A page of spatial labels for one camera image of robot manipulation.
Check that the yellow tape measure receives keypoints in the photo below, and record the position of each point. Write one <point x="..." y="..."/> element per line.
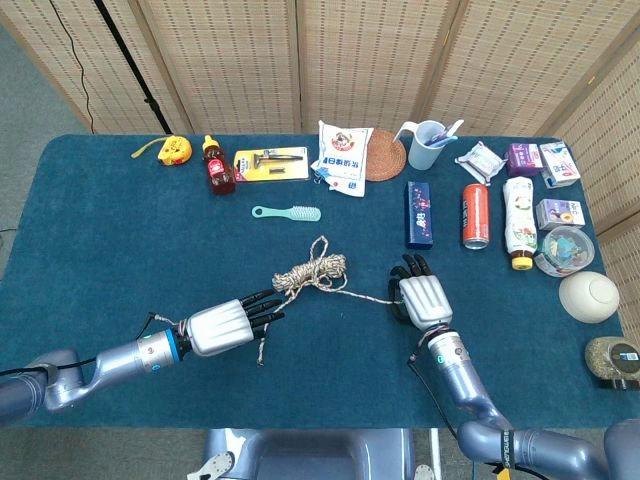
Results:
<point x="175" y="150"/>

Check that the white snack bag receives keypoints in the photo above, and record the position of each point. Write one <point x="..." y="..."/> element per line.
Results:
<point x="342" y="150"/>

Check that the mint green scrub brush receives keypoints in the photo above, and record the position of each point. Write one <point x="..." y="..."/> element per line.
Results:
<point x="300" y="213"/>

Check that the dark blue long box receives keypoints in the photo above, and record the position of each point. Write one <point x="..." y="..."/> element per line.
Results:
<point x="418" y="215"/>

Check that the white bottle yellow cap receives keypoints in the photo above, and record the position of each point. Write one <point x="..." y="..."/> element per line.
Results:
<point x="520" y="215"/>

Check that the cream round bowl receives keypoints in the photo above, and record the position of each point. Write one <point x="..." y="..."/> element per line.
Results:
<point x="590" y="295"/>

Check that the blue purple toothbrush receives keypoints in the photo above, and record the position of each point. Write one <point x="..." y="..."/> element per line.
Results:
<point x="442" y="141"/>

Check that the small blue binder clip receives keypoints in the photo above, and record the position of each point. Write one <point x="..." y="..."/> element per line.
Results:
<point x="321" y="173"/>

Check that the white red carton box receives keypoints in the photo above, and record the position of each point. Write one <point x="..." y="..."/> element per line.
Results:
<point x="560" y="165"/>

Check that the clear jar of clips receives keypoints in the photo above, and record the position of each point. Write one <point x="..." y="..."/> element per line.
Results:
<point x="565" y="250"/>

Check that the red sauce bottle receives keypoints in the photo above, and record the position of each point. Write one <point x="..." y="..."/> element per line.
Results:
<point x="220" y="175"/>

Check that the purple carton box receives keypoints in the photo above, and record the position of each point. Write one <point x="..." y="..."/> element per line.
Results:
<point x="523" y="159"/>

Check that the light blue toothbrush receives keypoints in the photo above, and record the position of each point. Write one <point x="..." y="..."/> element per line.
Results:
<point x="454" y="128"/>

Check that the black stand pole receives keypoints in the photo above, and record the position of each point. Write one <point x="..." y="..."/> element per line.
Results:
<point x="127" y="60"/>

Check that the razor in yellow blister pack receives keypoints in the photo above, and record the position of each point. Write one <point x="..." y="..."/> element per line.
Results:
<point x="280" y="170"/>

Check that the round woven rattan coaster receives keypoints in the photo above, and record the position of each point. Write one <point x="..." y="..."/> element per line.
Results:
<point x="387" y="160"/>

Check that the bamboo folding screen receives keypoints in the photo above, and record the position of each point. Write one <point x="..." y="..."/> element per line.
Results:
<point x="225" y="65"/>

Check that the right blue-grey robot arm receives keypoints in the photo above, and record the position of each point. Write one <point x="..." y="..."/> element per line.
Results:
<point x="460" y="380"/>

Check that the red soda can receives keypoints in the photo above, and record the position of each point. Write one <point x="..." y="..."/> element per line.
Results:
<point x="475" y="215"/>

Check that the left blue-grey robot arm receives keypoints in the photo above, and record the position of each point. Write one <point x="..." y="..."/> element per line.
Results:
<point x="120" y="360"/>

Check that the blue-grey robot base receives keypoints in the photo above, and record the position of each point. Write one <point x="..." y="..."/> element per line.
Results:
<point x="310" y="455"/>

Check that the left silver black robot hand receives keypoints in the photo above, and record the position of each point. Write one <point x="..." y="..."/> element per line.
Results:
<point x="220" y="327"/>

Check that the small white purple carton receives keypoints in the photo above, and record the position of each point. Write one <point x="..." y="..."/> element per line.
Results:
<point x="560" y="214"/>

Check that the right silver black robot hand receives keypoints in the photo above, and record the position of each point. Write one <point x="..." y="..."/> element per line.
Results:
<point x="425" y="300"/>

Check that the white tissue packet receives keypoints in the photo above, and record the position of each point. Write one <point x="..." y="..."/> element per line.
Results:
<point x="481" y="161"/>

